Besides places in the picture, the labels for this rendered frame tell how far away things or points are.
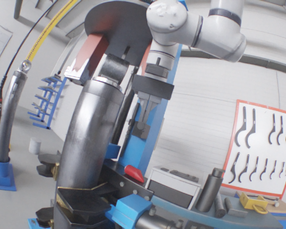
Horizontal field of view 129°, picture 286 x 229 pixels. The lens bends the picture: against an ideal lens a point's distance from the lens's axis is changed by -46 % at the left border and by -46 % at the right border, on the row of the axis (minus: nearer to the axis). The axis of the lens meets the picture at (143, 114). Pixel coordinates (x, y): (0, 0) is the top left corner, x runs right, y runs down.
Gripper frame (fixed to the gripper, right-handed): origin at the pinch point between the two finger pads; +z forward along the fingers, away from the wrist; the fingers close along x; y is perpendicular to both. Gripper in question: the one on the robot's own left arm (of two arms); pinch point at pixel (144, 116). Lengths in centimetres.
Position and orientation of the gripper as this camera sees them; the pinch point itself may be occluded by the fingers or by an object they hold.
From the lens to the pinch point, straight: 44.1
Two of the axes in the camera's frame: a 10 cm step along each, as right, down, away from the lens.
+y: 1.5, -2.5, 9.6
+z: -2.7, 9.2, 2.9
